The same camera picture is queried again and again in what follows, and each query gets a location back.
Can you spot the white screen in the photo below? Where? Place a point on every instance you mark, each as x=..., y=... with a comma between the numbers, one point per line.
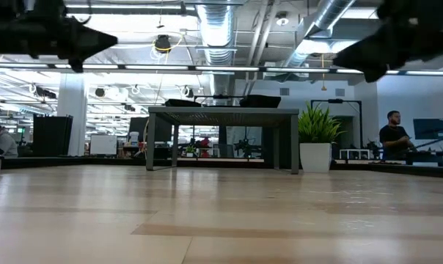
x=103, y=144

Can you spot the white bottle blue cap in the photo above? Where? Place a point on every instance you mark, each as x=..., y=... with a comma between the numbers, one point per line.
x=134, y=139

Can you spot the small black ceiling speaker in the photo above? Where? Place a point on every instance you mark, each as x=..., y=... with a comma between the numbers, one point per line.
x=99, y=92

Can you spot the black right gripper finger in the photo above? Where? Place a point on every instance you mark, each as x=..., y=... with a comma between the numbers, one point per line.
x=375, y=55

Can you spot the yellow hanging pendant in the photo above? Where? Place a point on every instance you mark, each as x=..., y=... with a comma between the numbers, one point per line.
x=323, y=87

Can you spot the person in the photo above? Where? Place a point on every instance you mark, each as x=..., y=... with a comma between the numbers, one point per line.
x=394, y=135
x=3, y=143

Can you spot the ribbed silver air duct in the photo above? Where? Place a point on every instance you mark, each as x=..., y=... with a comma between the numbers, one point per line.
x=216, y=36

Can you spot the black ceiling dome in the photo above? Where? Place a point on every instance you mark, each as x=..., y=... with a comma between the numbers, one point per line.
x=163, y=42

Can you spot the black background robot arm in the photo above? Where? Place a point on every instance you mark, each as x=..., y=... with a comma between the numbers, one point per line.
x=247, y=146

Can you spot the black cabinet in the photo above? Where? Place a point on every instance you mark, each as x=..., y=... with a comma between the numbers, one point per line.
x=53, y=135

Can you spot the black standing desk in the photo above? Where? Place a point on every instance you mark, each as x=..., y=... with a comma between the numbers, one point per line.
x=430, y=154

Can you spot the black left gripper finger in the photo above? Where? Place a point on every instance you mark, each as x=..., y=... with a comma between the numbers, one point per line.
x=86, y=40

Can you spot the green plant in white pot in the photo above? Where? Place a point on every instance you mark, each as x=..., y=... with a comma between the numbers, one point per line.
x=315, y=155

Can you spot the small green plant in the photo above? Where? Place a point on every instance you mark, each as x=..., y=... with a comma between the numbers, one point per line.
x=190, y=149

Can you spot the black desk monitor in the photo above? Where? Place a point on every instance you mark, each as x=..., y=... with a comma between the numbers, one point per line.
x=163, y=128

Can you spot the black gantry frame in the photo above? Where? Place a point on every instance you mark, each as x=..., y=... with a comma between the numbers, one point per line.
x=335, y=100

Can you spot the small white rack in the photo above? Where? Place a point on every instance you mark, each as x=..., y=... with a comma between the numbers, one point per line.
x=353, y=149

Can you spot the grey wall vent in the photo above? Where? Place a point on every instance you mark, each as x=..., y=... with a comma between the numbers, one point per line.
x=339, y=92
x=284, y=91

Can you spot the grey perforated metal shelf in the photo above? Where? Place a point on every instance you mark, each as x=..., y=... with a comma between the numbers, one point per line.
x=225, y=110

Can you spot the black wall monitor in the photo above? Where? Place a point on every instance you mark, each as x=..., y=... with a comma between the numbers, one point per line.
x=428, y=128

